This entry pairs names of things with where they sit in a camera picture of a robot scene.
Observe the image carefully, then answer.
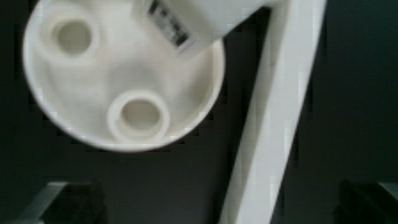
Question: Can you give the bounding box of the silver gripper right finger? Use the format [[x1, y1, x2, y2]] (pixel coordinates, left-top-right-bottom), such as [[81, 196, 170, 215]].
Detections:
[[332, 180, 398, 224]]

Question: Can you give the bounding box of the white L-shaped fence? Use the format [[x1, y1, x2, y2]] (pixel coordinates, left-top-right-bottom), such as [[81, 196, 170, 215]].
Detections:
[[217, 0, 327, 224]]

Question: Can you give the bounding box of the white round stool seat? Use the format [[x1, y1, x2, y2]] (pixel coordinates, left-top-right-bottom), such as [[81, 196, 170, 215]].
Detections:
[[23, 0, 225, 152]]

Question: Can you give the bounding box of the white stool leg tagged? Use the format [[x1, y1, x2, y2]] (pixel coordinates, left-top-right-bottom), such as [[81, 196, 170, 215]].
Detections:
[[138, 0, 280, 56]]

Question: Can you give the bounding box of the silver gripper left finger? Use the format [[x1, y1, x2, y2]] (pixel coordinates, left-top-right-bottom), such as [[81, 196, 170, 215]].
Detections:
[[10, 182, 67, 224]]

